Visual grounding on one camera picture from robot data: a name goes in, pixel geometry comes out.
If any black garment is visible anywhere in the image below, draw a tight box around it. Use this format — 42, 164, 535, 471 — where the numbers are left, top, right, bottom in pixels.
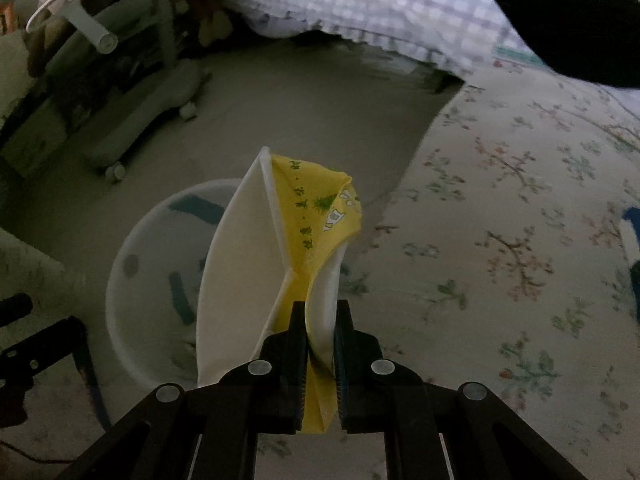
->
495, 0, 639, 89

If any floral bed sheet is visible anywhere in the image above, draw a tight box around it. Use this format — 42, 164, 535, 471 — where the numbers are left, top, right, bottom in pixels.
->
254, 56, 640, 480

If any yellow white tissue pack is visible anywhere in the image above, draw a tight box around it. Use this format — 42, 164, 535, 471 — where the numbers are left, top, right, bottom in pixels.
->
196, 148, 362, 434

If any blue white box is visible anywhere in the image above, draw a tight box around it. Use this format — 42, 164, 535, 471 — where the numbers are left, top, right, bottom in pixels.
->
620, 207, 640, 301

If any grey office chair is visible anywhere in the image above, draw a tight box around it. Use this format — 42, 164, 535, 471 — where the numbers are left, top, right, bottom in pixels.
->
1, 0, 204, 185

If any purple plaid pillow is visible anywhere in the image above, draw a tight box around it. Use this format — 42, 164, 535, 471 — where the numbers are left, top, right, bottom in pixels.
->
229, 0, 544, 78

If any white trash bin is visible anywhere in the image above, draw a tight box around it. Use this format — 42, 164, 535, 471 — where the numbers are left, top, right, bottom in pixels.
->
105, 179, 240, 390

